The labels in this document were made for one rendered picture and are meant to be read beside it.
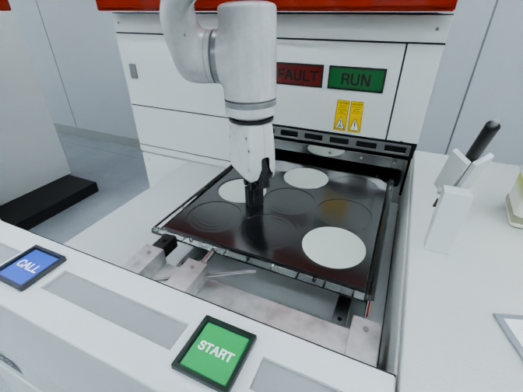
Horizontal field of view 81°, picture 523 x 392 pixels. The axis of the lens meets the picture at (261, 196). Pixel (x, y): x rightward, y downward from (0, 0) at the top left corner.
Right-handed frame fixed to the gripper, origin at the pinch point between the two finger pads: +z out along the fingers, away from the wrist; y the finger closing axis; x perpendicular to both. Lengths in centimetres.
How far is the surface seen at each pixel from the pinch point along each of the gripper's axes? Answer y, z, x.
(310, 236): 13.3, 2.3, 4.2
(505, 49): -57, -10, 177
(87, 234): -16.5, 9.2, -31.5
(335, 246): 17.2, 2.3, 6.2
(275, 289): 14.4, 10.2, -3.3
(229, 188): -7.8, 1.8, -2.1
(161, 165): -52, 13, -10
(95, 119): -321, 63, -36
